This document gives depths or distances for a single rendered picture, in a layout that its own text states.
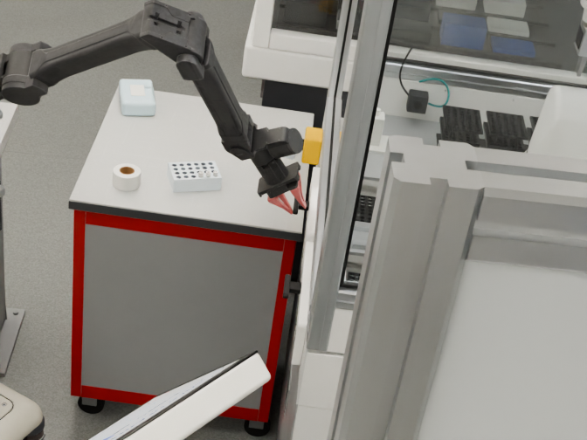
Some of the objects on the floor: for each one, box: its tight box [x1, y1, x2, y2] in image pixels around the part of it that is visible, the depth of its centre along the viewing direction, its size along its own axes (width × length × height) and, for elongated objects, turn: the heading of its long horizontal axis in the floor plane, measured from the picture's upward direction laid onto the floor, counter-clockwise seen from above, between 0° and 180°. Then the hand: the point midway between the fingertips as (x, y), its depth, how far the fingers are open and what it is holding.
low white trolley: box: [68, 86, 314, 437], centre depth 317 cm, size 58×62×76 cm
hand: (297, 207), depth 251 cm, fingers open, 3 cm apart
